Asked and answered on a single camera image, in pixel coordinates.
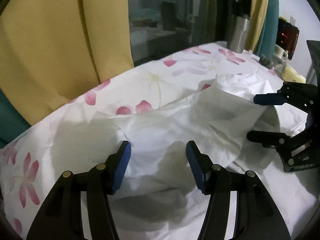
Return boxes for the white garment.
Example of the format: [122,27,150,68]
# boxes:
[50,76,306,239]

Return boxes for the yellow tissue pack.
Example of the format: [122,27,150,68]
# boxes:
[281,64,306,83]

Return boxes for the small grey object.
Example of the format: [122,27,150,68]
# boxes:
[258,55,273,69]

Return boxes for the white mug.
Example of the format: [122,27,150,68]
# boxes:
[274,45,289,61]

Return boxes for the right teal curtain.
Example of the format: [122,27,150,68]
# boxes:
[255,0,279,60]

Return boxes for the teal curtain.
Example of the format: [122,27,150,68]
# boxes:
[255,0,279,60]
[0,90,31,148]

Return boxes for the floral pink bed sheet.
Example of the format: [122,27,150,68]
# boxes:
[0,41,320,240]

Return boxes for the dark red glowing box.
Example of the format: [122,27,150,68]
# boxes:
[276,18,299,60]

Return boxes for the steel thermos bottle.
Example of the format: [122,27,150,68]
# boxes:
[227,14,251,54]

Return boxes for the right yellow curtain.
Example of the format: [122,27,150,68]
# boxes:
[245,0,268,51]

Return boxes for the yellow curtain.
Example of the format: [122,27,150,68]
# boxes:
[245,0,268,51]
[1,0,133,125]

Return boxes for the left teal curtain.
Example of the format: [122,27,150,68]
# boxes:
[0,90,31,148]

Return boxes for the left yellow curtain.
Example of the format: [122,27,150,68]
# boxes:
[1,0,133,125]

